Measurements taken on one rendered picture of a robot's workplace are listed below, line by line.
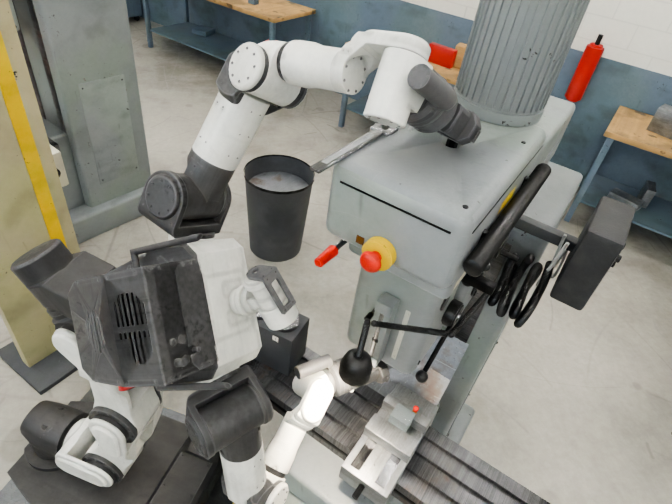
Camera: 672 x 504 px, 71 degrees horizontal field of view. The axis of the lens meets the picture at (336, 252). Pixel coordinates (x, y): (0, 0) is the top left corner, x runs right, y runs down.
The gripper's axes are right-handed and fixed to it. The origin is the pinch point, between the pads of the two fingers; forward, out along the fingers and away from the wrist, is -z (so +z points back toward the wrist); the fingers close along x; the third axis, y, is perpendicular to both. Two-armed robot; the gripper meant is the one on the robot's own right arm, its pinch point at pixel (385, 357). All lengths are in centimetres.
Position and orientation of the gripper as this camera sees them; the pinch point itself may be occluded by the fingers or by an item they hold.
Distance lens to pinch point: 135.6
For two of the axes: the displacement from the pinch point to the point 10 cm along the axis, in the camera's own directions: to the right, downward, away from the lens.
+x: -5.1, -6.0, 6.2
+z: -8.5, 2.4, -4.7
